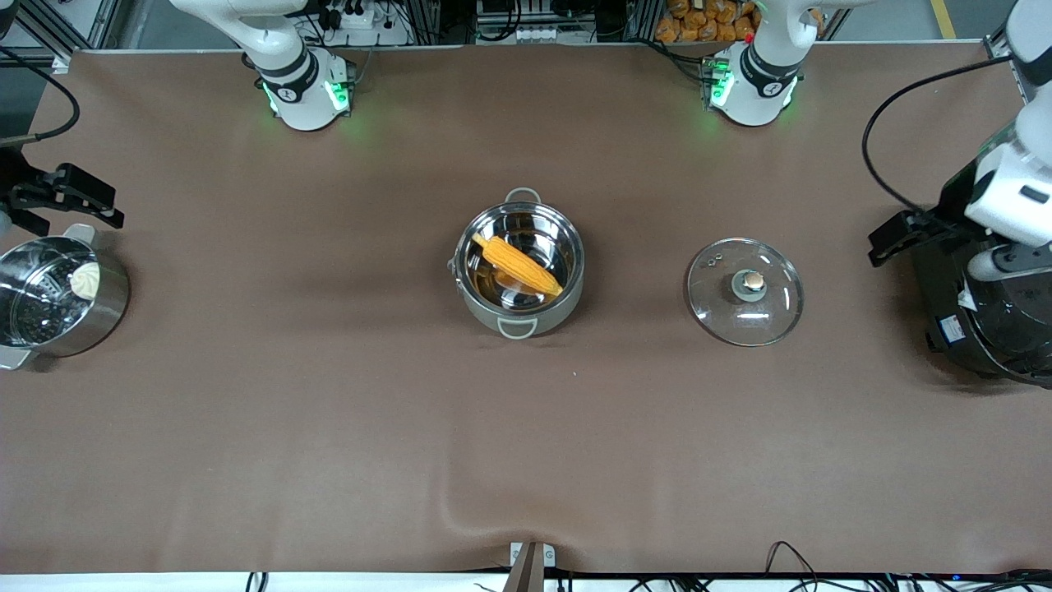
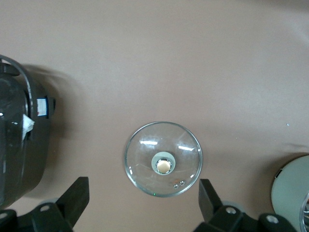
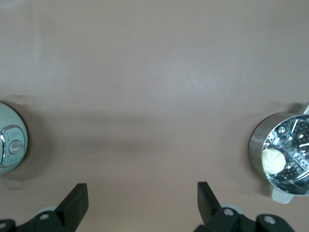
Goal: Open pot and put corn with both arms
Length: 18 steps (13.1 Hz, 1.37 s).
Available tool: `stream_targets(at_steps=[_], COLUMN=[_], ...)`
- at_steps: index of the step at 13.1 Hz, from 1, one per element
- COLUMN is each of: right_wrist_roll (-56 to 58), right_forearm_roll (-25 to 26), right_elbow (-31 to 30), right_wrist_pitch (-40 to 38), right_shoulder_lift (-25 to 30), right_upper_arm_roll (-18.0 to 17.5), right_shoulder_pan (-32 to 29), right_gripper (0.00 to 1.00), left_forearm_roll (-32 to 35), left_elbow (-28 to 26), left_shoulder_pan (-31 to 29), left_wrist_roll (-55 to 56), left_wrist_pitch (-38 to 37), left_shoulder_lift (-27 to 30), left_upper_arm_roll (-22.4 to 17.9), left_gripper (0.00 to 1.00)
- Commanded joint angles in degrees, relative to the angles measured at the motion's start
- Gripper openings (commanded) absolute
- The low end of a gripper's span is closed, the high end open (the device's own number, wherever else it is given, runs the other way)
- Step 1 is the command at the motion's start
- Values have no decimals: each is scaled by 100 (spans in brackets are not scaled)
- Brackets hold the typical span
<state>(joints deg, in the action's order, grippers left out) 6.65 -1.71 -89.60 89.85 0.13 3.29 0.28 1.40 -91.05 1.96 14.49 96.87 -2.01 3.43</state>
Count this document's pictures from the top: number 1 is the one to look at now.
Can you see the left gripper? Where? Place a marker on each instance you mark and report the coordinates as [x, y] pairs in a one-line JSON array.
[[945, 220]]

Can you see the glass pot lid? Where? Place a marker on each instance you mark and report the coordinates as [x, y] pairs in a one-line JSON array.
[[744, 304]]

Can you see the yellow knitted corn cob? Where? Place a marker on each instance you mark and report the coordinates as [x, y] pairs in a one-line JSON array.
[[518, 265]]

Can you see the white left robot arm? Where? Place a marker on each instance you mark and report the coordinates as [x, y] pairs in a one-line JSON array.
[[760, 78]]

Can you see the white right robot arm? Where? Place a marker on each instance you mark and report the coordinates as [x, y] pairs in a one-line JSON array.
[[296, 78]]

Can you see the steel steamer pot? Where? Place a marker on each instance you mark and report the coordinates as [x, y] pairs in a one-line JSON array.
[[107, 304]]

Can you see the steel cooking pot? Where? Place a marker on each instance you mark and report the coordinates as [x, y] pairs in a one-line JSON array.
[[567, 304]]

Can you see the white steamed bun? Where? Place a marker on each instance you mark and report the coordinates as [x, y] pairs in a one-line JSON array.
[[85, 279]]

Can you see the black rice cooker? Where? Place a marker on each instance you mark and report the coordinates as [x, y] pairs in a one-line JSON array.
[[986, 329]]

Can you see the orange snack bag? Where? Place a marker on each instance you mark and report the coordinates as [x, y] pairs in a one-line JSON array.
[[699, 23]]

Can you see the white power strip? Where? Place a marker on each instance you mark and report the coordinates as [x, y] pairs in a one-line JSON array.
[[355, 18]]

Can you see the brown table mat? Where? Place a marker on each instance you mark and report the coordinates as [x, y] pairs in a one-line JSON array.
[[526, 444]]

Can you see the aluminium frame profile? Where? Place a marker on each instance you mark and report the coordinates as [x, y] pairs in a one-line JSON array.
[[49, 25], [998, 45]]

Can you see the metal table edge bracket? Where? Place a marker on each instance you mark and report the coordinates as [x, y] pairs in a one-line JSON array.
[[530, 561]]

